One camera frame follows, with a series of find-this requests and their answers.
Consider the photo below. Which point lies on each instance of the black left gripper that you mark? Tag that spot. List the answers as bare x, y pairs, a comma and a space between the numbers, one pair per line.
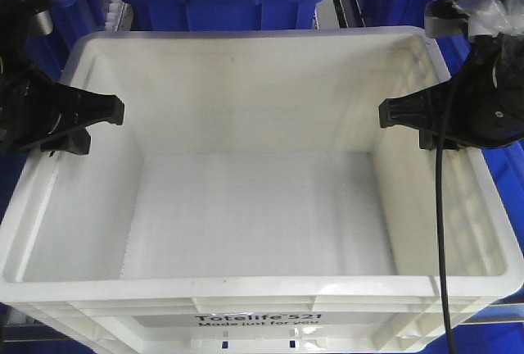
26, 108

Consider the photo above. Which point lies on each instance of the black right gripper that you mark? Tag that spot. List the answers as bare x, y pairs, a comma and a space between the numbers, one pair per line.
486, 94

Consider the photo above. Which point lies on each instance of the white plastic tote bin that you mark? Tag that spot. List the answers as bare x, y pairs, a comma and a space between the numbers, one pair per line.
249, 203

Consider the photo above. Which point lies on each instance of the blue bin right shelf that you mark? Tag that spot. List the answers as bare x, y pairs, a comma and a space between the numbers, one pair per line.
506, 168

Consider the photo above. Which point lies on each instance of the blue bin rear left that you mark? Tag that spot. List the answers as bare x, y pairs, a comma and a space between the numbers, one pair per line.
73, 19

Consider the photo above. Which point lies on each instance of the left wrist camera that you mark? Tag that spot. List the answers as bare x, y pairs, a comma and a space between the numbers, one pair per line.
26, 17

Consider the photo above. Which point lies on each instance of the right wrist camera wrapped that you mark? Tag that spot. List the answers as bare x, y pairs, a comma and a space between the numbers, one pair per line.
471, 18

